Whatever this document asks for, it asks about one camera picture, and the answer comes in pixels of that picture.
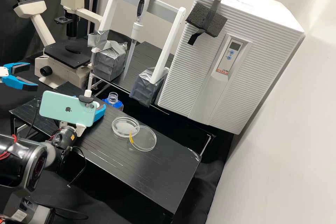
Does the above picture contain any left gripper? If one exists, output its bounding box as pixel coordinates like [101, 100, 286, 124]
[0, 62, 39, 92]

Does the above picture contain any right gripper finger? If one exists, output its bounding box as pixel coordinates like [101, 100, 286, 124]
[93, 102, 106, 123]

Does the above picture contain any blue bottle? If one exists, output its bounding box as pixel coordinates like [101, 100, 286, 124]
[101, 91, 124, 112]

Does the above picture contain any petri dish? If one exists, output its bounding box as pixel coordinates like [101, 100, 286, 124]
[112, 115, 140, 139]

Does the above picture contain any cream microscope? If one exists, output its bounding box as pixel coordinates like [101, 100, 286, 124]
[13, 0, 104, 90]

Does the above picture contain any grey taped block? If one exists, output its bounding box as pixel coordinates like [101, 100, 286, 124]
[129, 67, 169, 107]
[89, 30, 128, 82]

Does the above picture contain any petri dish lid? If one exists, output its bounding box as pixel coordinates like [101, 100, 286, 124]
[129, 125, 158, 152]

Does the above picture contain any black platform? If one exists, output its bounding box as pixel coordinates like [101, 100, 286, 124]
[89, 30, 177, 116]
[9, 82, 211, 216]

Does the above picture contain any pipette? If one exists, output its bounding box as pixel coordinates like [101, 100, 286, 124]
[122, 0, 154, 81]

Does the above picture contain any incubator door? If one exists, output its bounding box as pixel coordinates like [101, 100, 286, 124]
[156, 0, 307, 136]

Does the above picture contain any white pipette stand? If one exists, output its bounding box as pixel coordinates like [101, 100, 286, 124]
[88, 0, 187, 96]

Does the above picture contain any white incubator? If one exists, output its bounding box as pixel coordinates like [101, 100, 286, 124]
[195, 0, 307, 136]

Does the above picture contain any right wrist camera phone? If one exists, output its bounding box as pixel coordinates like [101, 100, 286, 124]
[39, 89, 100, 136]

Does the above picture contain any black cable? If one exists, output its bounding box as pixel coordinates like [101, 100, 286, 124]
[61, 146, 88, 188]

